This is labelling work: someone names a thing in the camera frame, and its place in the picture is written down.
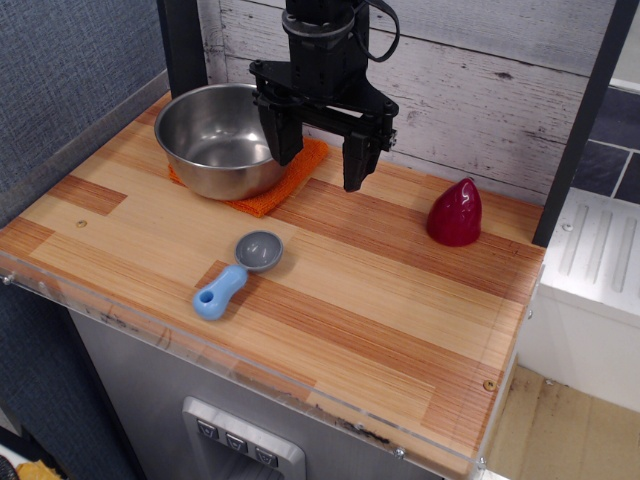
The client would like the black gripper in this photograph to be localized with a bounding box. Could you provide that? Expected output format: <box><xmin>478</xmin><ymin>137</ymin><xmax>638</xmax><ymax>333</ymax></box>
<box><xmin>249</xmin><ymin>34</ymin><xmax>398</xmax><ymax>192</ymax></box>

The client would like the blue handled grey spoon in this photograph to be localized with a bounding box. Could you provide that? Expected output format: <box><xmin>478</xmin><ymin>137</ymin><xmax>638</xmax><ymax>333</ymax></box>
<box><xmin>192</xmin><ymin>230</ymin><xmax>284</xmax><ymax>321</ymax></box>

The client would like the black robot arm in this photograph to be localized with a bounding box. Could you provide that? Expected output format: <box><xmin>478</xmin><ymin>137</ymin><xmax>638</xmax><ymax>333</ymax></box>
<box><xmin>249</xmin><ymin>1</ymin><xmax>399</xmax><ymax>192</ymax></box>

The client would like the stainless steel bowl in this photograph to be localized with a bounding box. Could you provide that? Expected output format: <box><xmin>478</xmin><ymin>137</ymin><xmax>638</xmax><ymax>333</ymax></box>
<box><xmin>154</xmin><ymin>83</ymin><xmax>287</xmax><ymax>201</ymax></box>

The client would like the red toy beet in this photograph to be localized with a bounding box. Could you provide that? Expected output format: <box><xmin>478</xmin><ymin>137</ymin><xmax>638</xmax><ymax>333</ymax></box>
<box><xmin>426</xmin><ymin>178</ymin><xmax>483</xmax><ymax>247</ymax></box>

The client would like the orange cloth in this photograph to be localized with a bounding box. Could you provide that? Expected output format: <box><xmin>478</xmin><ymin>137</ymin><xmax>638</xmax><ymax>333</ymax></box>
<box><xmin>166</xmin><ymin>137</ymin><xmax>330</xmax><ymax>219</ymax></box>

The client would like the clear acrylic table guard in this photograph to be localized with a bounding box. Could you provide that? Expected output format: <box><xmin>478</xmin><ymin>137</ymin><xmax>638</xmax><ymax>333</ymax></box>
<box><xmin>1</xmin><ymin>253</ymin><xmax>488</xmax><ymax>479</ymax></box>

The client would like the grey toy fridge cabinet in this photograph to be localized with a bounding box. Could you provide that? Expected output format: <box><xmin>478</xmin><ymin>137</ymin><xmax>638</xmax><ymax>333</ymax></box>
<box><xmin>71</xmin><ymin>313</ymin><xmax>434</xmax><ymax>479</ymax></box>

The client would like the silver dispenser button panel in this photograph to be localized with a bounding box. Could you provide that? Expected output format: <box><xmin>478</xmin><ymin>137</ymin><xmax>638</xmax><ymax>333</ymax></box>
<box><xmin>182</xmin><ymin>396</ymin><xmax>307</xmax><ymax>479</ymax></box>

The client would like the white ribbed cabinet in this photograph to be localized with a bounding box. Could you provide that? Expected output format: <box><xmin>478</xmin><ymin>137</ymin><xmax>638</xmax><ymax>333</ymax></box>
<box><xmin>517</xmin><ymin>189</ymin><xmax>639</xmax><ymax>410</ymax></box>

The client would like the yellow object at corner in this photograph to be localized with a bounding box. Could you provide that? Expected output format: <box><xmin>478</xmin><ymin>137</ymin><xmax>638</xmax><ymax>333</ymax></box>
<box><xmin>15</xmin><ymin>461</ymin><xmax>62</xmax><ymax>480</ymax></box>

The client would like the black cable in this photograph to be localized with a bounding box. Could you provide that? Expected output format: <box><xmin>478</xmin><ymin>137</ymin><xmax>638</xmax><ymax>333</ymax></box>
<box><xmin>349</xmin><ymin>0</ymin><xmax>401</xmax><ymax>64</ymax></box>

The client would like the left black frame post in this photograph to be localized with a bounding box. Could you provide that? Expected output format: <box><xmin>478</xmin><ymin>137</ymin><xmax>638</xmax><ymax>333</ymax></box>
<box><xmin>156</xmin><ymin>0</ymin><xmax>208</xmax><ymax>98</ymax></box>

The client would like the black frame post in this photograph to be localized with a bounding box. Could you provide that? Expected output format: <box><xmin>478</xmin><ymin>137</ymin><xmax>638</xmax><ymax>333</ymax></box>
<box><xmin>156</xmin><ymin>0</ymin><xmax>208</xmax><ymax>98</ymax></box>
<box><xmin>532</xmin><ymin>0</ymin><xmax>639</xmax><ymax>247</ymax></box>

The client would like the right black frame post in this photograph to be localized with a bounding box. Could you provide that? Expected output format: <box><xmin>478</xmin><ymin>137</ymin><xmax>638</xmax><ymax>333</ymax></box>
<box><xmin>532</xmin><ymin>0</ymin><xmax>639</xmax><ymax>247</ymax></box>

